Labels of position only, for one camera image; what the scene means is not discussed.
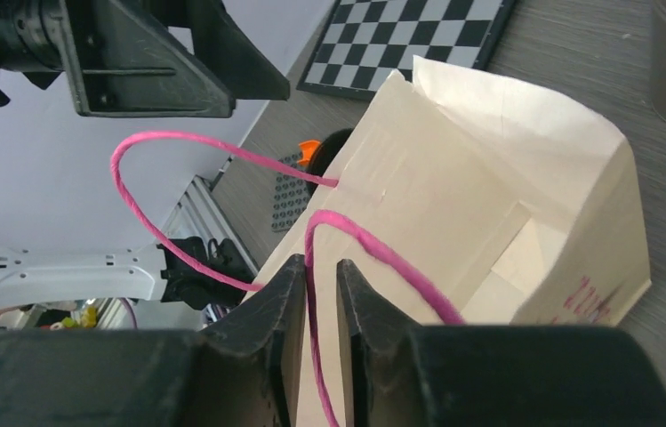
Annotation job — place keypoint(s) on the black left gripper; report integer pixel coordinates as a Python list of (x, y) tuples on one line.
[(120, 62)]

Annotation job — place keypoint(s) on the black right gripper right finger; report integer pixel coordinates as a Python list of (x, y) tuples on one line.
[(397, 372)]

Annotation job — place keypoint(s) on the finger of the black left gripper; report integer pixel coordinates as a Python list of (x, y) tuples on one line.
[(231, 56)]

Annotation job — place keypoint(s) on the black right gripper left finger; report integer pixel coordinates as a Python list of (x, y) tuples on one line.
[(243, 370)]

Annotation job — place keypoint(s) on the pink cakes paper bag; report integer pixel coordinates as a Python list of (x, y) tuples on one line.
[(520, 204)]

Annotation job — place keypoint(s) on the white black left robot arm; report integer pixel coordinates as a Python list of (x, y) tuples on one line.
[(151, 273)]

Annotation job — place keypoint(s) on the orange curved pipe piece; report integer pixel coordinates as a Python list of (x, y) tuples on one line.
[(307, 151)]

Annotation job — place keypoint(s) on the black white chessboard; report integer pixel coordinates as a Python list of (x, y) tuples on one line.
[(363, 41)]

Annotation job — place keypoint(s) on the black cup stack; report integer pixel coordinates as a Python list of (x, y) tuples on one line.
[(326, 152)]

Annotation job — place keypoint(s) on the grey studded baseplate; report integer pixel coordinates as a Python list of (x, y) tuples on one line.
[(289, 201)]

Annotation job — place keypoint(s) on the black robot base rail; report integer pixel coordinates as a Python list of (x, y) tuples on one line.
[(196, 214)]

